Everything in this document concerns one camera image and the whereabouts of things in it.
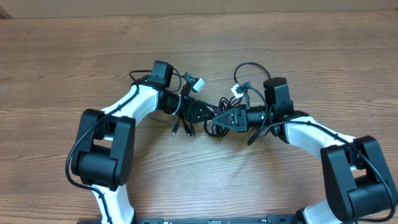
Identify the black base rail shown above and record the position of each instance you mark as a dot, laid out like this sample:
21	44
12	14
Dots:
214	221

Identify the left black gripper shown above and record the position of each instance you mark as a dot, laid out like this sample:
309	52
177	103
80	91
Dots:
192	115

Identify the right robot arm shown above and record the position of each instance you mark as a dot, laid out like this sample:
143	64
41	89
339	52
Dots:
358	183

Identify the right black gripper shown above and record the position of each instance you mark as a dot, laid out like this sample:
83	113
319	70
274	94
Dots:
239	122

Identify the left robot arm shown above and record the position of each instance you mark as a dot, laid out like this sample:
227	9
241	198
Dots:
102	156

